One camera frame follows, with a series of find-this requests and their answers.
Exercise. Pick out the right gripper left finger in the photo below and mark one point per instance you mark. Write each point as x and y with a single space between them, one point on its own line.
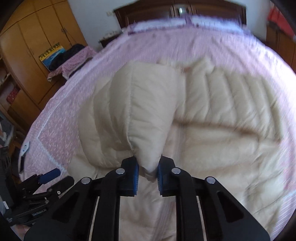
90 209

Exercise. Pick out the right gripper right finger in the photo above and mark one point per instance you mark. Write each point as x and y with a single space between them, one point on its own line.
205 210

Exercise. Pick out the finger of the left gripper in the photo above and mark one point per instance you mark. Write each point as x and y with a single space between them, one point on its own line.
60 187
49 176

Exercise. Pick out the beige puffer jacket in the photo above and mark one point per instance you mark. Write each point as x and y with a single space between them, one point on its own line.
211 121

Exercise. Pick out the black clothes pile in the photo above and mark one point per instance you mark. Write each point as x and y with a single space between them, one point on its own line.
63 57

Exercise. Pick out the pink floral bedspread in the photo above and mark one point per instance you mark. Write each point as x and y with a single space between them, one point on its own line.
54 136

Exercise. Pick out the blue yellow book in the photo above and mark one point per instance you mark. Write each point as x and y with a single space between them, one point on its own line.
50 54

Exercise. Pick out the pink cloth covered stool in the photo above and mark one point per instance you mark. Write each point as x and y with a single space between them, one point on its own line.
73 64

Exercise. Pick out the dark bedside table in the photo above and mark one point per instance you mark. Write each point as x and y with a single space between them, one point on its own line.
109 38

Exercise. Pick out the orange wooden wardrobe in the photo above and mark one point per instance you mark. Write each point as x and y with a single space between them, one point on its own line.
33 28

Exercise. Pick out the dark wooden headboard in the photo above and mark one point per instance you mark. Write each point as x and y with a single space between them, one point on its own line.
151 10

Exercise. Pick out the wooden drawer cabinet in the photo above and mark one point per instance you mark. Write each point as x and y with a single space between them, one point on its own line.
281 43

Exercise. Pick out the right purple frilled pillow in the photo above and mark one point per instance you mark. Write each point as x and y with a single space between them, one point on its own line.
205 22

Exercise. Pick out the floral red curtain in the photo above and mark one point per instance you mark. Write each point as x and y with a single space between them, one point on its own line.
276 18

